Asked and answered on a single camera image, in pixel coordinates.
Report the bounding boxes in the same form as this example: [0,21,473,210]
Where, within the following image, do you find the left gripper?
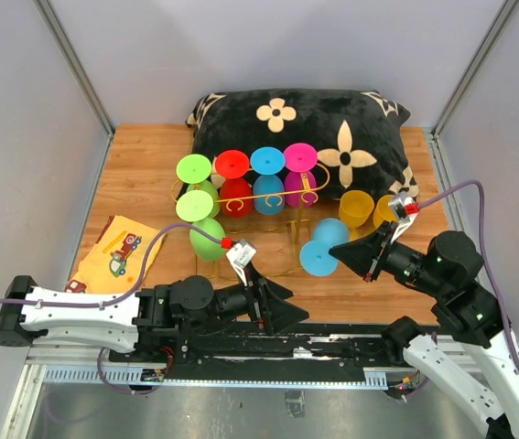
[190,261,310,335]

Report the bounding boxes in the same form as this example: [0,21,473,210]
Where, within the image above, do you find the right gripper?
[329,219,448,294]

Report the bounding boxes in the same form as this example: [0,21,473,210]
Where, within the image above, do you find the yellow wine glass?
[373,194,398,229]
[339,190,374,241]

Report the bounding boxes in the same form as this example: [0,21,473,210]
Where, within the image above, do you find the blue wine glass front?
[299,218,350,277]

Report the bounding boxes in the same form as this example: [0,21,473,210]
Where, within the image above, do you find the blue wine glass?
[251,146,285,216]
[299,218,350,277]

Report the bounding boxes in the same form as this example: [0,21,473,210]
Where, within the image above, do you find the green wine glass front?
[176,189,226,262]

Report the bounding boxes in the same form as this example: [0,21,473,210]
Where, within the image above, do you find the green wine glass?
[176,189,226,262]
[176,154,220,222]

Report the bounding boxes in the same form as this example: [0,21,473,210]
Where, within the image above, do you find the green wine glass back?
[176,154,220,222]

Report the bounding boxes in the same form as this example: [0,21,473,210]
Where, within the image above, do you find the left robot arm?
[0,267,309,362]

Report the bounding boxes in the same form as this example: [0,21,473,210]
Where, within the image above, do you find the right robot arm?
[329,222,519,438]

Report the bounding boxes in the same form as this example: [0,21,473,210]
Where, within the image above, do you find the magenta wine glass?
[284,143,318,209]

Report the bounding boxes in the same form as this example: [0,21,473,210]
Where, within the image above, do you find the blue wine glass back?
[251,146,285,216]

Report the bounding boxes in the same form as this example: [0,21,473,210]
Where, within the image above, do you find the red wine glass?
[215,150,253,218]

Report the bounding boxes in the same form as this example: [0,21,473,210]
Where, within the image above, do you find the black floral pillow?
[185,89,419,199]

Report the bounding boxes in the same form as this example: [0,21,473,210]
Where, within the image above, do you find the yellow truck print cloth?
[65,215,158,294]

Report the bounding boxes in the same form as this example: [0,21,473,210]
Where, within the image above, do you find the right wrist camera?
[388,192,420,242]

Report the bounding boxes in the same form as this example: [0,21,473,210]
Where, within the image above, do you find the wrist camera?
[226,240,256,286]
[388,192,420,242]

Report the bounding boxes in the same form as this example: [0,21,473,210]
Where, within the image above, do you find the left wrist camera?
[226,240,256,286]

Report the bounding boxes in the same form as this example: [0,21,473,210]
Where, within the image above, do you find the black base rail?
[25,319,480,385]

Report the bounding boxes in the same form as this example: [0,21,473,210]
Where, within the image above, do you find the gold wire glass rack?
[170,166,331,280]

